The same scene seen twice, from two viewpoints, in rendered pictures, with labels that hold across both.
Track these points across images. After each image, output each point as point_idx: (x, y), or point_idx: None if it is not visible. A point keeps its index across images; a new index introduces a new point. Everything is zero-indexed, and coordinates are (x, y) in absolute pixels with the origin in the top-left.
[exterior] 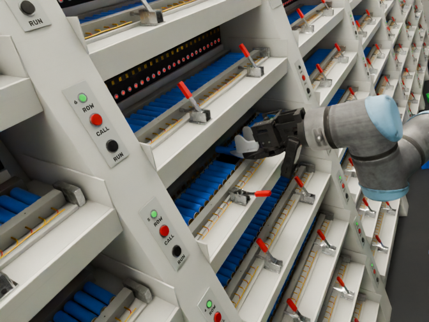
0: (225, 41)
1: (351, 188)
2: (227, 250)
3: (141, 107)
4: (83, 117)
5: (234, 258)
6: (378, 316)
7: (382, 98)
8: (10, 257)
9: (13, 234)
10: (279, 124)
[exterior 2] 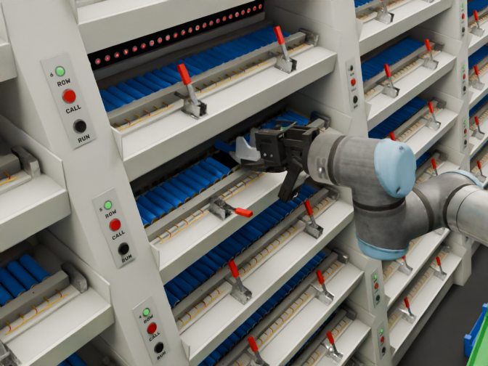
0: (269, 8)
1: None
2: (185, 262)
3: (133, 76)
4: (56, 91)
5: (200, 274)
6: None
7: (395, 146)
8: None
9: None
10: (286, 139)
